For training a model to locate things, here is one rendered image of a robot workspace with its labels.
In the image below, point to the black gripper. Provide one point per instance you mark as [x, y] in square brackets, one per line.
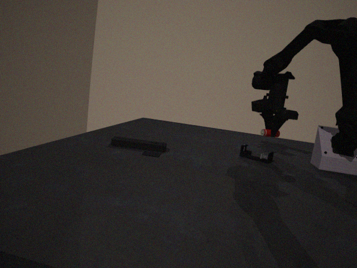
[274, 122]

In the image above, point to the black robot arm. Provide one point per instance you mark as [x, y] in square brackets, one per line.
[342, 36]

